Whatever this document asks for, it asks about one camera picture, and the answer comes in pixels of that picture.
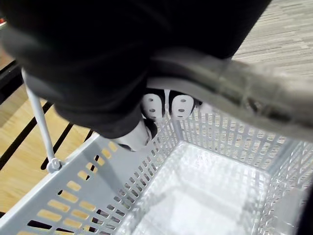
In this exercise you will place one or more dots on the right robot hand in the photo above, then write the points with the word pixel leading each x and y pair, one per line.
pixel 97 54

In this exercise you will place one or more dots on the grey plastic shopping basket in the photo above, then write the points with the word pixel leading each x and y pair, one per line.
pixel 110 171

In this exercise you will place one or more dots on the red item on shelf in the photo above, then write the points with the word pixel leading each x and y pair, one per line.
pixel 2 22

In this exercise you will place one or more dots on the black shelf frame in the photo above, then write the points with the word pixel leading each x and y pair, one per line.
pixel 7 83

